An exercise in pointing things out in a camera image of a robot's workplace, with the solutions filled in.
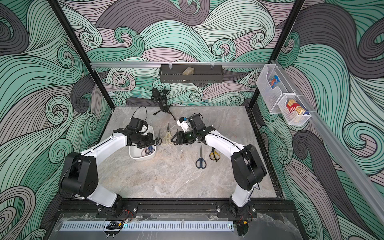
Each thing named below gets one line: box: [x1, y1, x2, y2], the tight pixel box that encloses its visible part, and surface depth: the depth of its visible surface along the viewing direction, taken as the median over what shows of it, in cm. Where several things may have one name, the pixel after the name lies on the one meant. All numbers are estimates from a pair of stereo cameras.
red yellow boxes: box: [286, 99, 306, 115], surface depth 67 cm
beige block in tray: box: [182, 66, 195, 76], surface depth 94 cm
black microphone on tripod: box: [151, 87, 177, 121], surface depth 100 cm
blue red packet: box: [270, 75, 281, 89], surface depth 85 cm
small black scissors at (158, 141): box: [153, 128, 162, 146], surface depth 90 cm
